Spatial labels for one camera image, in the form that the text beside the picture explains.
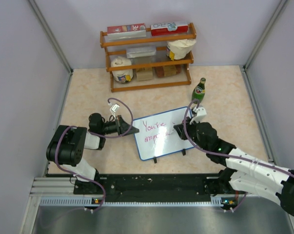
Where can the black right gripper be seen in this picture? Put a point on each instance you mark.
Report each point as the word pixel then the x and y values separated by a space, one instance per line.
pixel 183 128

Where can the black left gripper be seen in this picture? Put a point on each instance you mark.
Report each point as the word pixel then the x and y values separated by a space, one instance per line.
pixel 123 127

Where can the blue framed whiteboard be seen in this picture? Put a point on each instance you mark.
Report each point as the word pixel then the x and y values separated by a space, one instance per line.
pixel 155 138

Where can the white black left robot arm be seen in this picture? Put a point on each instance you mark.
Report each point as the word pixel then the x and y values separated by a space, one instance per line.
pixel 67 145

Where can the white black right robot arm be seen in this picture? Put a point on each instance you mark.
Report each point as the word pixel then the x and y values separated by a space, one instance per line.
pixel 243 172

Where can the green glass Perrier bottle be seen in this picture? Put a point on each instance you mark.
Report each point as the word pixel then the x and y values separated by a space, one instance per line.
pixel 199 91

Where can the brown brick-pattern box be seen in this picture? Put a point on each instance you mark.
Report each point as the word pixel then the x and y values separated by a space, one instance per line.
pixel 167 71

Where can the orange wooden shelf rack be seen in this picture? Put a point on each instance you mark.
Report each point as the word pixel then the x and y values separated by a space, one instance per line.
pixel 117 48

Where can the clear plastic container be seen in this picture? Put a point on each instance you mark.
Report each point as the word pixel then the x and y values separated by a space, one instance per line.
pixel 140 55

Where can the white flour bag right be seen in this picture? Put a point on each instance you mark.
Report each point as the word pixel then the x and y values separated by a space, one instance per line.
pixel 178 49

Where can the red foil roll box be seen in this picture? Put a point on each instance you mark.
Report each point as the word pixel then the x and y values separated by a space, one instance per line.
pixel 126 31

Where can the red white wrap box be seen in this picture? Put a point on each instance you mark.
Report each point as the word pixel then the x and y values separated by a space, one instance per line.
pixel 168 28

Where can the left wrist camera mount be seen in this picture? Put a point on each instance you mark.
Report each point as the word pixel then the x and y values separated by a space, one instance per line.
pixel 114 108

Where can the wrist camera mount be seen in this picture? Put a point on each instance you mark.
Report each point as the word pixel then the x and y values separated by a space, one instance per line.
pixel 114 108
pixel 199 113

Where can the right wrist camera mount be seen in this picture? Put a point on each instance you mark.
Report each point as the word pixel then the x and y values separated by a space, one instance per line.
pixel 199 113

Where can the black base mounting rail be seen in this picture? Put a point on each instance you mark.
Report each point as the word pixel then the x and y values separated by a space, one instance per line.
pixel 156 187

